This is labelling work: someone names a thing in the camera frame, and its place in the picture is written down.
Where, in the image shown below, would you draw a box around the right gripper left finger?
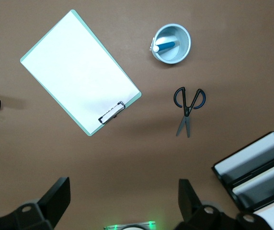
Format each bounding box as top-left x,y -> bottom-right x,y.
0,176 -> 71,230

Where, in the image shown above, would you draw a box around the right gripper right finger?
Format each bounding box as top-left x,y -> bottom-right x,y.
174,178 -> 274,230

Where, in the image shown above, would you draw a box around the blue marker white cap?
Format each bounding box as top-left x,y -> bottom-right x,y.
152,41 -> 177,53

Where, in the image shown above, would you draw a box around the black stacked paper tray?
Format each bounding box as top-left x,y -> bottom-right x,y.
211,130 -> 274,230

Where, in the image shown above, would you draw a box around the black scissors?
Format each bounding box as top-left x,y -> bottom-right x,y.
173,87 -> 206,138

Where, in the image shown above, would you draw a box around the teal clipboard with white paper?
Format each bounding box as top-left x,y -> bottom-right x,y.
20,9 -> 142,137

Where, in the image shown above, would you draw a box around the blue mesh pen cup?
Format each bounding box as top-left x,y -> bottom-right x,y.
149,23 -> 192,65

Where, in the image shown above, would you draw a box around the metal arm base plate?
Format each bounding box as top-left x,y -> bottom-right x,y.
103,220 -> 157,230

